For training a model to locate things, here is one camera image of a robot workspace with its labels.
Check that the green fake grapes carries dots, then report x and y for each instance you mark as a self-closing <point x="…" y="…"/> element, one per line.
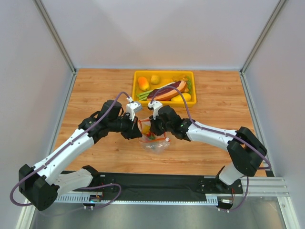
<point x="189" y="87"/>

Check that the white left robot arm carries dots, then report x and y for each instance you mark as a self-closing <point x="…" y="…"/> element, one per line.
<point x="43" y="182"/>

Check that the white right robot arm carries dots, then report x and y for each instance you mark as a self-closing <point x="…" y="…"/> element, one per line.
<point x="244" y="148"/>

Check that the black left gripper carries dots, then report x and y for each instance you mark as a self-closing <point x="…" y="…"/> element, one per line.
<point x="132" y="129"/>

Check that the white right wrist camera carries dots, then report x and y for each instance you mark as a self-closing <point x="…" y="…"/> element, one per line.
<point x="155" y="106"/>

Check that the green fake scallion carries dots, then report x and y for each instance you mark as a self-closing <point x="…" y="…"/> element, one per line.
<point x="143" y="96"/>

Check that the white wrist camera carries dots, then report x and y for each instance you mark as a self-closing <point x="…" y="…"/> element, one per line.
<point x="132" y="108"/>
<point x="155" y="106"/>

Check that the aluminium slotted rail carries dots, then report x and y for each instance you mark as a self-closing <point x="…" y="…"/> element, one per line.
<point x="252" y="187"/>

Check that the aluminium frame post left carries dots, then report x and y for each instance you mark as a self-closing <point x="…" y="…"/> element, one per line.
<point x="50" y="26"/>

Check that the yellow plastic tray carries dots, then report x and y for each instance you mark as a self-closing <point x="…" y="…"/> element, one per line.
<point x="166" y="78"/>

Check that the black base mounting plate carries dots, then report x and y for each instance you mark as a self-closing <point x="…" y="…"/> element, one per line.
<point x="153" y="187"/>

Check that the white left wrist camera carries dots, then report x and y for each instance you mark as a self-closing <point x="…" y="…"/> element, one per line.
<point x="132" y="108"/>

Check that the small yellow red mango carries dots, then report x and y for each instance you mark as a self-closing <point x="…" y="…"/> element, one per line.
<point x="143" y="84"/>

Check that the round yellow fake potato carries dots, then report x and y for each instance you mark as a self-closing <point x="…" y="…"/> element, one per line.
<point x="155" y="79"/>

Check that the yellow fake lemon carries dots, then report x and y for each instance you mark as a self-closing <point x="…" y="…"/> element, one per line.
<point x="146" y="129"/>

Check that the aluminium frame post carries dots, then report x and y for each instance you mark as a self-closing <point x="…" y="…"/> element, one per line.
<point x="50" y="26"/>
<point x="265" y="31"/>

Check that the aluminium frame post right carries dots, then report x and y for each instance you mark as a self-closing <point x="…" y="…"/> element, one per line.
<point x="265" y="31"/>

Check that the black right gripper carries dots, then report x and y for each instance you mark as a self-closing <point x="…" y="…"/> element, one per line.
<point x="155" y="126"/>

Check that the yellow fake mango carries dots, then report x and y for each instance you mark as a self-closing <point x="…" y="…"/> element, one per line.
<point x="181" y="98"/>

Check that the brown fake ginger root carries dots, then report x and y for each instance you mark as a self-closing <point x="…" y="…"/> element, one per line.
<point x="182" y="77"/>

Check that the clear zip top bag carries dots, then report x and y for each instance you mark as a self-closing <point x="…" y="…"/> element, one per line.
<point x="156" y="146"/>

